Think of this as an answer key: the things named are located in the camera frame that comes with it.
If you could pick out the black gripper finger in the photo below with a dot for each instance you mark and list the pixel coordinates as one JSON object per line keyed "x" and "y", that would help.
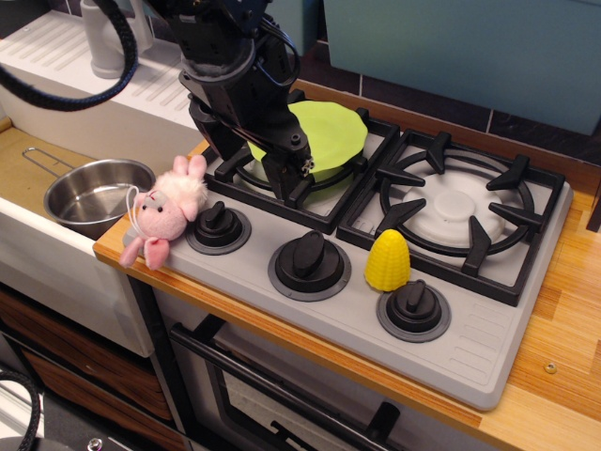
{"x": 289, "y": 176}
{"x": 221, "y": 136}

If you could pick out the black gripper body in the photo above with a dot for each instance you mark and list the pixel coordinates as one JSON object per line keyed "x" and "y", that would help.
{"x": 248, "y": 100}

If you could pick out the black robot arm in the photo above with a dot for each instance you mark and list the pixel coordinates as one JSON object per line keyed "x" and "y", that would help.
{"x": 230, "y": 33}

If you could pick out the yellow toy corn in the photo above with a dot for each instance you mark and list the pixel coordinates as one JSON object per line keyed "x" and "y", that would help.
{"x": 388, "y": 263}

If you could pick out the black left burner grate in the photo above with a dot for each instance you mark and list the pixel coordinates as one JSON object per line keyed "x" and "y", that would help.
{"x": 241, "y": 183}

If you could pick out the black burner grate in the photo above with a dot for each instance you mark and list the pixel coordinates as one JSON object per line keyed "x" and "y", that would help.
{"x": 241, "y": 183}
{"x": 497, "y": 269}

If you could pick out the lime green plate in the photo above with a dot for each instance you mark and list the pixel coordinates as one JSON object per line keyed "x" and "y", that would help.
{"x": 335, "y": 133}

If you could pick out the white toy sink unit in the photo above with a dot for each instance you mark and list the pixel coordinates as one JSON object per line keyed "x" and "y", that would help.
{"x": 149, "y": 122}

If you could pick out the black left stove knob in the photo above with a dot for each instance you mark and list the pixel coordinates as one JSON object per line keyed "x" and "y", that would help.
{"x": 219, "y": 230}

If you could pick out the black stove knob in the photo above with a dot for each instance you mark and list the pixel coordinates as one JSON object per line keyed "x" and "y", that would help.
{"x": 219, "y": 230}
{"x": 414, "y": 313}
{"x": 310, "y": 268}

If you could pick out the pink plush bunny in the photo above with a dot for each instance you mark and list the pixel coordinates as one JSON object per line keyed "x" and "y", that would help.
{"x": 162, "y": 214}

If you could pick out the black middle stove knob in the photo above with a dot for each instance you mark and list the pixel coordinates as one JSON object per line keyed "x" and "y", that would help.
{"x": 310, "y": 268}

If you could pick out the stainless steel pot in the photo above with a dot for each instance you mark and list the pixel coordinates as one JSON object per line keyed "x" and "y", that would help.
{"x": 90, "y": 198}

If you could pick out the grey toy faucet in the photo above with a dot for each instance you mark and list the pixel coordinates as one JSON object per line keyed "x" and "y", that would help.
{"x": 108, "y": 60}

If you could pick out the grey toy stove top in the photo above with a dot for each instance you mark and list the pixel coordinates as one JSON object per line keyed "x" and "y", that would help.
{"x": 470, "y": 362}

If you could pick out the white right burner cap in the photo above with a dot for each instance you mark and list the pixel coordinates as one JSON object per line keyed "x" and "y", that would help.
{"x": 450, "y": 200}

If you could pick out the black right burner grate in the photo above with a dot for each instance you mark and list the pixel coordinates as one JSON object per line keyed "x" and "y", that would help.
{"x": 497, "y": 269}

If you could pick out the black right stove knob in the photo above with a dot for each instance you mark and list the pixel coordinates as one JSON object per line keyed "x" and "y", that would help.
{"x": 414, "y": 313}

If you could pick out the black oven door handle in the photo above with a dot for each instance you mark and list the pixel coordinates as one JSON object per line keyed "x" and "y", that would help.
{"x": 290, "y": 407}

